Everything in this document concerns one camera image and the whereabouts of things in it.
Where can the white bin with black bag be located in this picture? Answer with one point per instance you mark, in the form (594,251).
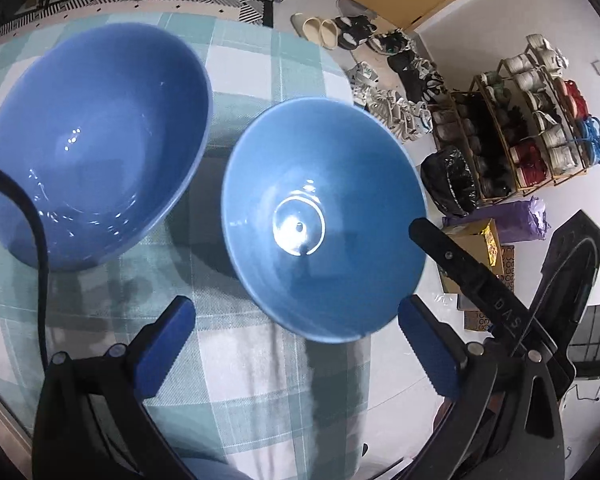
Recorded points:
(449,182)

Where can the teal checked tablecloth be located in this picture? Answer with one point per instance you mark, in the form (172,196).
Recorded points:
(245,398)

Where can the blue bowl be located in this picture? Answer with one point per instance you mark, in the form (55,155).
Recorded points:
(317,198)
(104,133)

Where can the cardboard box with cat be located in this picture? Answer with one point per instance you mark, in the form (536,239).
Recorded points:
(480,239)

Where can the purple bag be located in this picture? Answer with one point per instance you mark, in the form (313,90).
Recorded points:
(516,222)

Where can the wooden shoe rack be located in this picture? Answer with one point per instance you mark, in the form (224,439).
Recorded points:
(526,125)

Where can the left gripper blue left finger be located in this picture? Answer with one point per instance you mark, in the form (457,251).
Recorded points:
(139,368)

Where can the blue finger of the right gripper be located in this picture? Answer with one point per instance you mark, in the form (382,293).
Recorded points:
(484,289)
(569,272)

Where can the blue bowl front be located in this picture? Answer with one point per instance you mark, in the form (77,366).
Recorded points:
(104,133)

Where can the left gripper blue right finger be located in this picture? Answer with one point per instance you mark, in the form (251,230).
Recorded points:
(449,362)

